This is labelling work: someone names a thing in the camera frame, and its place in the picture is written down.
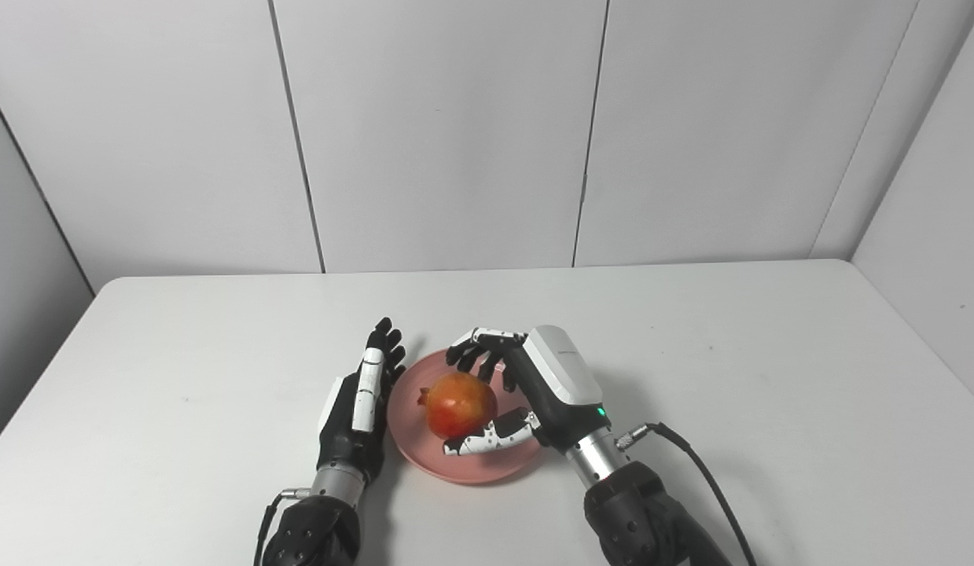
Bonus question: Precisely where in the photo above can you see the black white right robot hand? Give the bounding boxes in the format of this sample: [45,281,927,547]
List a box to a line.
[443,325,615,457]

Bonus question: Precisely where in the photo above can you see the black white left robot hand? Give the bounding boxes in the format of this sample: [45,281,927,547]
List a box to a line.
[316,317,407,484]

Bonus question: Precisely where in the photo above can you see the red pomegranate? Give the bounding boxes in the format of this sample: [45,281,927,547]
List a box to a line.
[418,372,499,440]

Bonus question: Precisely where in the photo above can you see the pink round plate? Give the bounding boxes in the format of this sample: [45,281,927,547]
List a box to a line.
[387,348,544,486]

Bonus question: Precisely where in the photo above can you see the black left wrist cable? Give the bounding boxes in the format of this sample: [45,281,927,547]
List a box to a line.
[253,487,312,566]

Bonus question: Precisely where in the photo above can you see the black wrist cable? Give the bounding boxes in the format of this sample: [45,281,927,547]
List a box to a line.
[615,422,761,566]
[253,487,312,566]

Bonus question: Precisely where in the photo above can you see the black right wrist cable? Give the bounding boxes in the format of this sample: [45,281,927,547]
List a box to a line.
[615,422,761,566]

